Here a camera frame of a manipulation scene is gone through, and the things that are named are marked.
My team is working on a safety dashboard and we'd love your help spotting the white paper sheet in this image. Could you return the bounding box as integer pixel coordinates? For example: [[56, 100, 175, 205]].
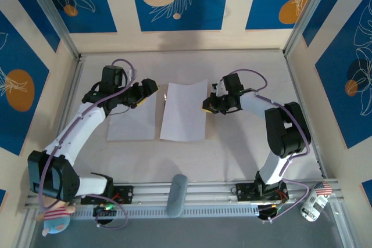
[[159, 78, 209, 142], [106, 95, 156, 141]]

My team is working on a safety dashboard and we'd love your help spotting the black controller board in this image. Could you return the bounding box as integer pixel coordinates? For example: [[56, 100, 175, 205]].
[[92, 204, 117, 218], [257, 204, 284, 220]]

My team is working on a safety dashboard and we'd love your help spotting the white can with flag print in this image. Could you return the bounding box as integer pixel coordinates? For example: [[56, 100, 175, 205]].
[[301, 181, 332, 222]]

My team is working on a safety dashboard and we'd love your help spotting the plush doll striped shirt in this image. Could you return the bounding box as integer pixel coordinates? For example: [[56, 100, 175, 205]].
[[36, 200, 77, 237]]

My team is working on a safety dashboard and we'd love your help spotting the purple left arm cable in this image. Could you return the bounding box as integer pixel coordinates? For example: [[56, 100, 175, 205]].
[[39, 58, 136, 230]]

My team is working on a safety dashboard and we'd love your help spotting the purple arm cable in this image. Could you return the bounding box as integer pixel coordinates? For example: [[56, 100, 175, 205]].
[[222, 69, 310, 222], [39, 58, 136, 230]]

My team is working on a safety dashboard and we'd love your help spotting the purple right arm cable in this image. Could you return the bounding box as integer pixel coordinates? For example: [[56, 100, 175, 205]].
[[222, 69, 310, 222]]

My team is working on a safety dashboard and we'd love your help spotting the aluminium table side rail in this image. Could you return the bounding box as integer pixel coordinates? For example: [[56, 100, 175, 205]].
[[43, 56, 85, 186], [285, 53, 328, 179]]

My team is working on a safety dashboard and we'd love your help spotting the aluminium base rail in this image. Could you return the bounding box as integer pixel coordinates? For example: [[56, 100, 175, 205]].
[[24, 180, 340, 211]]

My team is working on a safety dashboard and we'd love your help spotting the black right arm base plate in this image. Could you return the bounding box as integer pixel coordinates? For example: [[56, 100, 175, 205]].
[[235, 182, 289, 203]]

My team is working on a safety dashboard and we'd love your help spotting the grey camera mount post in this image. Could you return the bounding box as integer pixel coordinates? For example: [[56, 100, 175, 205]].
[[166, 174, 188, 219]]

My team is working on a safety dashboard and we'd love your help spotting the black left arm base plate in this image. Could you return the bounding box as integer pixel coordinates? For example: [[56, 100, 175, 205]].
[[80, 185, 134, 206]]

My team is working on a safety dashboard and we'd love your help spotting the aluminium frame post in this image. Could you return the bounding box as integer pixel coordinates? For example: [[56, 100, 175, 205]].
[[22, 0, 82, 62], [283, 0, 339, 57]]

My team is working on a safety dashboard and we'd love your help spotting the grey slotted cable duct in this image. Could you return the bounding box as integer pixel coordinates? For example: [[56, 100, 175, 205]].
[[69, 204, 260, 220]]

